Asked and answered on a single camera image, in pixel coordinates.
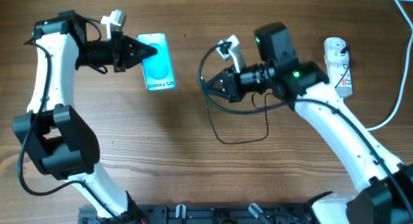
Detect blue screen Galaxy smartphone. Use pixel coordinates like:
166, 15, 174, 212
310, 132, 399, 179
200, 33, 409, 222
137, 33, 176, 92

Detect black USB charging cable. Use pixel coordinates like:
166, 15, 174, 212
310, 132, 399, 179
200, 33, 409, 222
206, 43, 352, 145

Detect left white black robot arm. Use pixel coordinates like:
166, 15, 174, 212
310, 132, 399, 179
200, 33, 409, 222
12, 10, 157, 223

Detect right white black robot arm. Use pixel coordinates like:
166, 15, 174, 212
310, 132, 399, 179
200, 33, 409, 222
199, 23, 412, 223

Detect white USB charger plug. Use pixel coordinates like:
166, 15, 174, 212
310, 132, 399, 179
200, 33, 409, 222
325, 46, 350, 66

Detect white power strip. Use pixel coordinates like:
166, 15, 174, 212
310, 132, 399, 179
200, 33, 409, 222
324, 37, 353, 99

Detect left black camera cable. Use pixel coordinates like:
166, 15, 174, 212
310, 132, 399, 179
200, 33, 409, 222
17, 16, 130, 224

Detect black camera cable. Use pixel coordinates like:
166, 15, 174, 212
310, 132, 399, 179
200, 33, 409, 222
197, 41, 413, 215
17, 16, 130, 224

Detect right black camera cable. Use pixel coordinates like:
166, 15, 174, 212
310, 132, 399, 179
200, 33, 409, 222
197, 41, 413, 215

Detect white power strip cord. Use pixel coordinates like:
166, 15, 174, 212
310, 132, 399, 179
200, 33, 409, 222
366, 0, 413, 132

